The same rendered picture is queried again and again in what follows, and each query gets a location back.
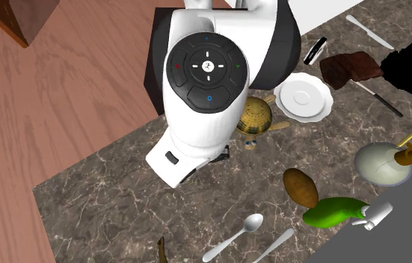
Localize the white table knife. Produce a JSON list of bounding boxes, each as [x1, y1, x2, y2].
[[345, 14, 396, 51]]

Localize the yellow turtle toy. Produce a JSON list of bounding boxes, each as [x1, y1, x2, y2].
[[235, 94, 292, 151]]

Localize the black handled knife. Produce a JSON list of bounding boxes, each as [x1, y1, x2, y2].
[[351, 80, 405, 118]]

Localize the white bowl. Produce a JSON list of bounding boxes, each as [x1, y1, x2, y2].
[[354, 141, 412, 188]]

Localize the dark brown bread slice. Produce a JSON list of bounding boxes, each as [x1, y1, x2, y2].
[[319, 51, 384, 91]]

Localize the white plate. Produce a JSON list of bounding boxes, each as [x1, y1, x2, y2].
[[273, 72, 334, 123]]

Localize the brown stick-shaped object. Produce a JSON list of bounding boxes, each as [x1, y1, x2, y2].
[[156, 236, 168, 263]]

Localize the brown potato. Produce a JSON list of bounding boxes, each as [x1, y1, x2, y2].
[[283, 167, 319, 209]]

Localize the green spray bottle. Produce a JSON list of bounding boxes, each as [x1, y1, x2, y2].
[[302, 197, 394, 231]]

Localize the silver spoon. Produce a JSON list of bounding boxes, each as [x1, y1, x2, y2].
[[201, 213, 264, 263]]

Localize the small brown figure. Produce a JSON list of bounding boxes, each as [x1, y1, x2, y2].
[[393, 142, 412, 167]]

